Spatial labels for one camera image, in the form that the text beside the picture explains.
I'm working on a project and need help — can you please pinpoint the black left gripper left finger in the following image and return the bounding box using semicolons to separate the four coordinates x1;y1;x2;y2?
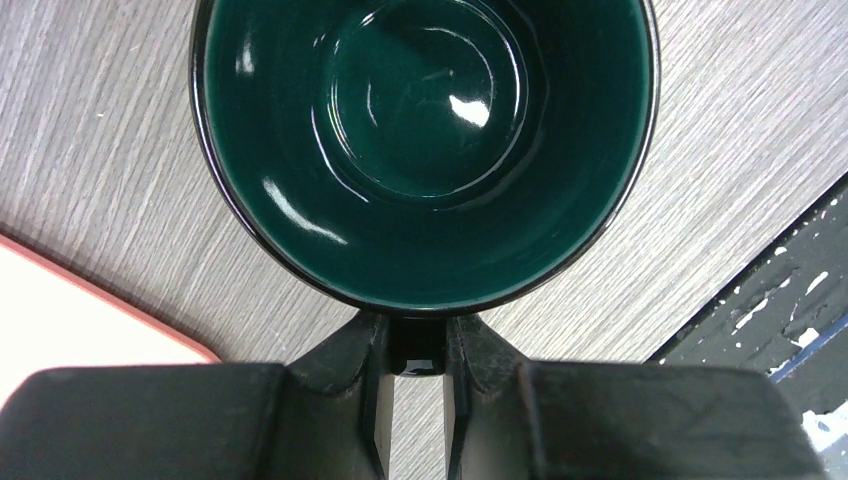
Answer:
1;313;391;479

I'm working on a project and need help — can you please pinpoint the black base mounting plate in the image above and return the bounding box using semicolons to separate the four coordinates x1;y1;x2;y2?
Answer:
645;172;848;458

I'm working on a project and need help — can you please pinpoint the pink plastic tray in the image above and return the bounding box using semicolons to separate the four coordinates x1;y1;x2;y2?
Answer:
1;237;220;401

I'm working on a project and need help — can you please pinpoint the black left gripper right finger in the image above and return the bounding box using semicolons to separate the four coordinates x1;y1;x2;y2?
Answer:
445;316;825;479

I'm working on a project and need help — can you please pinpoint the dark green mug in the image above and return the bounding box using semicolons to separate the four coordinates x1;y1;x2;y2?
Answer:
189;1;660;376

